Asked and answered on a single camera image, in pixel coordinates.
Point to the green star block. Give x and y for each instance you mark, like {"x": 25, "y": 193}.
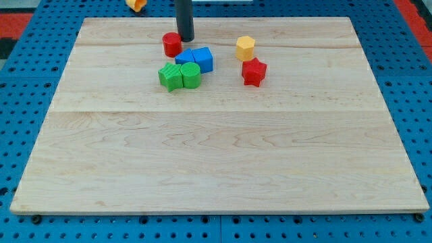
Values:
{"x": 170, "y": 76}

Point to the yellow hexagon block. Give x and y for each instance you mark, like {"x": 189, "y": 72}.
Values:
{"x": 245, "y": 48}

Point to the light wooden board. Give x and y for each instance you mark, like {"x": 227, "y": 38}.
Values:
{"x": 315, "y": 137}

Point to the blue cube block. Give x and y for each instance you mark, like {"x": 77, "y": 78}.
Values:
{"x": 204, "y": 58}

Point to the red cylinder block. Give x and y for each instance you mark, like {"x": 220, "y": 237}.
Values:
{"x": 172, "y": 44}

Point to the blue triangle block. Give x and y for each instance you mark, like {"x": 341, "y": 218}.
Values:
{"x": 185, "y": 57}

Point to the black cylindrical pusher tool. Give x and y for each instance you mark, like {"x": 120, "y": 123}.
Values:
{"x": 184, "y": 19}

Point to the yellow block off board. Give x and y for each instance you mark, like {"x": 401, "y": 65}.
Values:
{"x": 136, "y": 5}

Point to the red star block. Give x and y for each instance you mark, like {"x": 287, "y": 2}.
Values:
{"x": 253, "y": 72}

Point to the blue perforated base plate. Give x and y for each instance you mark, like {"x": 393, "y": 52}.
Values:
{"x": 32, "y": 71}

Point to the green cylinder block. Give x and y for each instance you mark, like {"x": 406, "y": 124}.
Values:
{"x": 191, "y": 75}

